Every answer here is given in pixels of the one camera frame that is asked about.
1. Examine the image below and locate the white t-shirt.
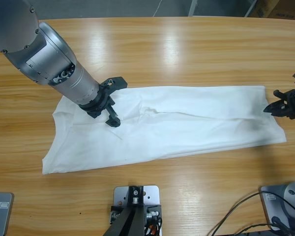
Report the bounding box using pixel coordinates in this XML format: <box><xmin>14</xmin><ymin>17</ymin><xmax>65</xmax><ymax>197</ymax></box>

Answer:
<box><xmin>41</xmin><ymin>85</ymin><xmax>287</xmax><ymax>176</ymax></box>

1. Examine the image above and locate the cardboard box with black print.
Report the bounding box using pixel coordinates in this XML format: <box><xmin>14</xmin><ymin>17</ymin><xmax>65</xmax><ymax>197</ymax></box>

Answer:
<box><xmin>267</xmin><ymin>0</ymin><xmax>295</xmax><ymax>20</ymax></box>

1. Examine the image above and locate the cardboard box with blue print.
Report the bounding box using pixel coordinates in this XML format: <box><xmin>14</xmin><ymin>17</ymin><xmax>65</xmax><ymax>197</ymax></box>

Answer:
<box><xmin>250</xmin><ymin>0</ymin><xmax>281</xmax><ymax>18</ymax></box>

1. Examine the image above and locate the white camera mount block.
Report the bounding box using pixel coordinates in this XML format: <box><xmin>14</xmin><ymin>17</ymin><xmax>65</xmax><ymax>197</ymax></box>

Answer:
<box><xmin>113</xmin><ymin>185</ymin><xmax>162</xmax><ymax>236</ymax></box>

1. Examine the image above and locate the arm base with cables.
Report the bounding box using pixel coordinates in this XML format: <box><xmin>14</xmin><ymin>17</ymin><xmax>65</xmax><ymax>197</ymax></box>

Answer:
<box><xmin>212</xmin><ymin>191</ymin><xmax>295</xmax><ymax>236</ymax></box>

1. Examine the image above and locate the white metal frame leg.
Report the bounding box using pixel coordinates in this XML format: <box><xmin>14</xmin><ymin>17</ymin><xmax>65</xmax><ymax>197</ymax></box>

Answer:
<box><xmin>188</xmin><ymin>0</ymin><xmax>199</xmax><ymax>17</ymax></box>
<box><xmin>244</xmin><ymin>0</ymin><xmax>258</xmax><ymax>17</ymax></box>

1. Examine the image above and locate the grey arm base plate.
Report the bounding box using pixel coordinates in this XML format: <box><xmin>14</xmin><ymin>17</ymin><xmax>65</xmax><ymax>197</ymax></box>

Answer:
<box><xmin>259</xmin><ymin>184</ymin><xmax>295</xmax><ymax>232</ymax></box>
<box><xmin>0</xmin><ymin>191</ymin><xmax>15</xmax><ymax>236</ymax></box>

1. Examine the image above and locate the dark camera post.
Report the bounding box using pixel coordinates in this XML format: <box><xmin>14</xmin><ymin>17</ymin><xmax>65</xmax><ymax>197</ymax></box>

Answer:
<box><xmin>105</xmin><ymin>186</ymin><xmax>145</xmax><ymax>236</ymax></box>

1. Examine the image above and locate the black plug cable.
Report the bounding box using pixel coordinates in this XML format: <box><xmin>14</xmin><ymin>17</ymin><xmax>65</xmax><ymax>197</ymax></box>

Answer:
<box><xmin>271</xmin><ymin>215</ymin><xmax>290</xmax><ymax>233</ymax></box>

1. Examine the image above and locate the orange and black cable bundle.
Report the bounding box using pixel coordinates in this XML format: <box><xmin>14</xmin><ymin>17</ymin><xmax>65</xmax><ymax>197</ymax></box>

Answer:
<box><xmin>145</xmin><ymin>217</ymin><xmax>163</xmax><ymax>234</ymax></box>

